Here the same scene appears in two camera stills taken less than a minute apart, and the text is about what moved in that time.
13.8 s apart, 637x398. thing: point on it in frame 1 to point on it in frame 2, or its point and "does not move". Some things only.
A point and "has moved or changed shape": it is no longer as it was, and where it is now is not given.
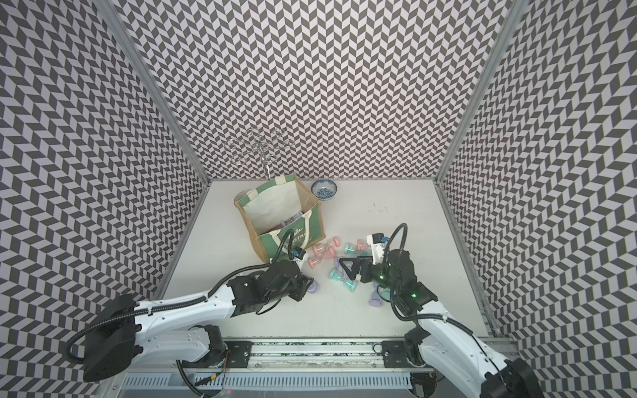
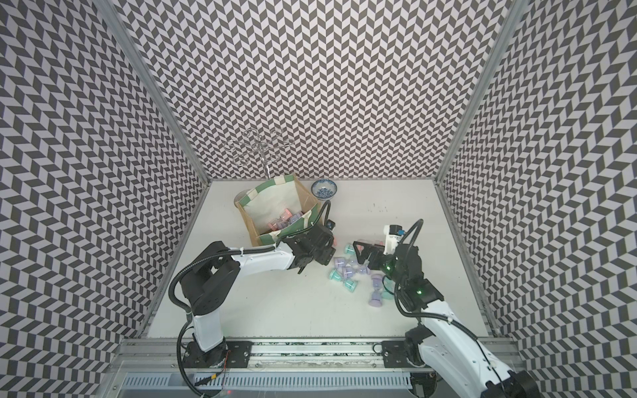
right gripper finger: x=354 y=268 to x=374 y=252
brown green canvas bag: x=280 y=206 does not move
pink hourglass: x=319 y=249 has moved or changed shape
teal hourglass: x=350 y=284 does not move
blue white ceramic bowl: x=324 y=189 does not move
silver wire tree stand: x=255 y=144 does not move
